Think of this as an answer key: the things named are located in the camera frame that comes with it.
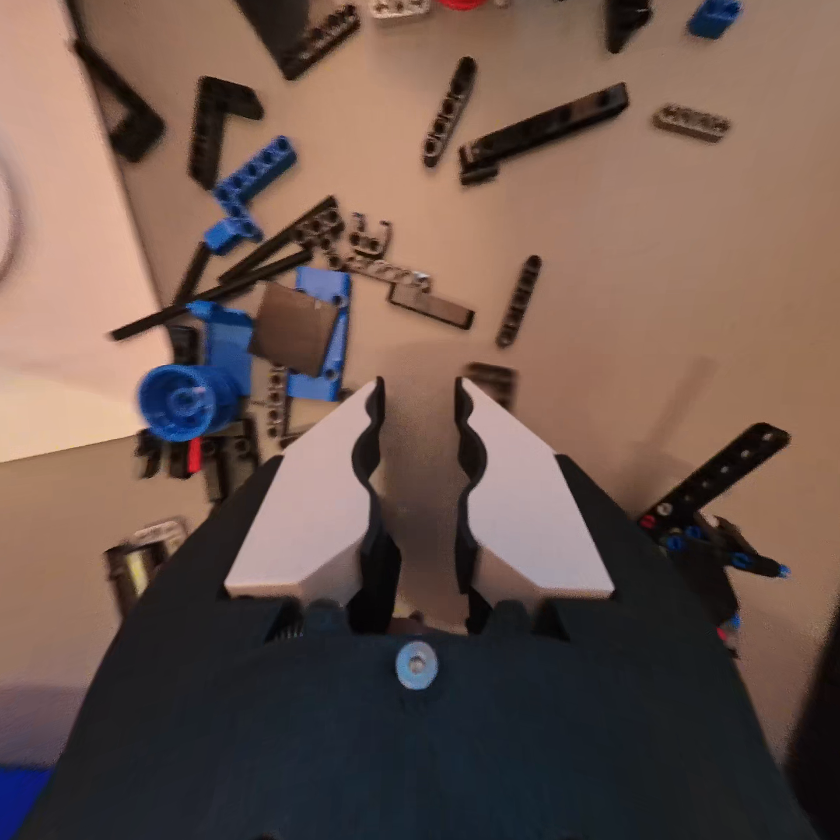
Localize white rounded board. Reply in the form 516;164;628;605
0;0;165;463

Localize blue short beam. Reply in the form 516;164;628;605
687;0;744;38

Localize blue angled beam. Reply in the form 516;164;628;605
203;134;299;255

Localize blue storage bin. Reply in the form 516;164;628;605
0;764;56;840

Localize scattered black toy beams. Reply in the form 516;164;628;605
69;0;732;500

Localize black curved panel piece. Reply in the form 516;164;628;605
104;539;168;618

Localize partly built toy brick model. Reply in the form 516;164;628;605
638;422;793;657

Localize blue toy panel piece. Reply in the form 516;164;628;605
287;266;353;403
185;301;256;401

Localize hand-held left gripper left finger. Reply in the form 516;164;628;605
223;376;403;634

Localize black square panel piece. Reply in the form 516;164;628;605
248;281;336;380

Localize grey desk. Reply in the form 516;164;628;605
66;0;840;769

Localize blue toy wheel hub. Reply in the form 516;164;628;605
136;364;227;442

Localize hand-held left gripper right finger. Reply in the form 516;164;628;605
454;376;617;635

